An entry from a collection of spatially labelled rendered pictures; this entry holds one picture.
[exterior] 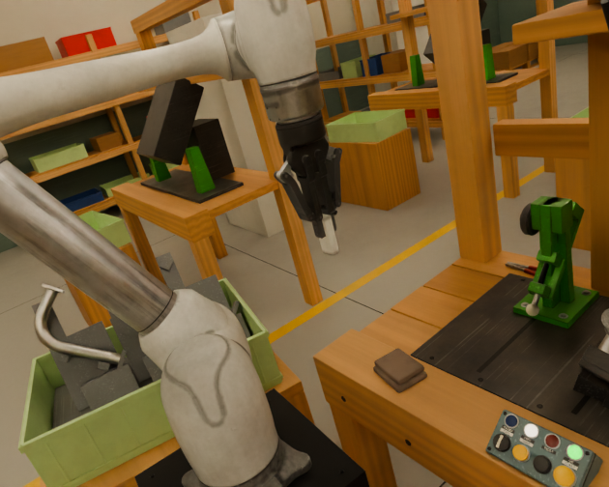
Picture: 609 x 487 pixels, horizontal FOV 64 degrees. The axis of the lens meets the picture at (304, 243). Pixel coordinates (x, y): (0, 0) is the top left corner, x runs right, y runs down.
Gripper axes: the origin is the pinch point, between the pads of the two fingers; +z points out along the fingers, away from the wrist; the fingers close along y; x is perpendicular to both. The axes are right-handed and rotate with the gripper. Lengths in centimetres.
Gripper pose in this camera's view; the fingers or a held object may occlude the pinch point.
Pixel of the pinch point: (326, 234)
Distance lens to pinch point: 83.5
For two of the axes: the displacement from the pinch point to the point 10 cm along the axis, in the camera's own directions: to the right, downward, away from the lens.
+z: 2.4, 8.9, 3.9
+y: -7.6, 4.2, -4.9
